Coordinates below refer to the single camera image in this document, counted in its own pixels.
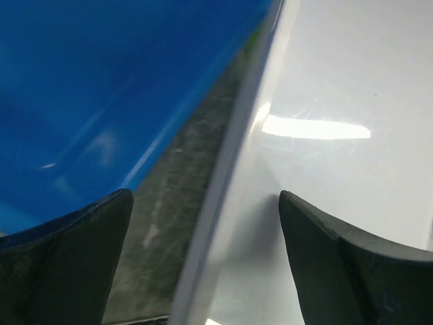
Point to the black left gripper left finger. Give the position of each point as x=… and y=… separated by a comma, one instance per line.
x=61, y=272

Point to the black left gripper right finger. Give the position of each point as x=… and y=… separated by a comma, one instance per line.
x=345, y=275

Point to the translucent white plastic tub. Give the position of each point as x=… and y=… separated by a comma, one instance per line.
x=336, y=109

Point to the blue plastic tub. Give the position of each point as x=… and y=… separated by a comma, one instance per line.
x=92, y=92

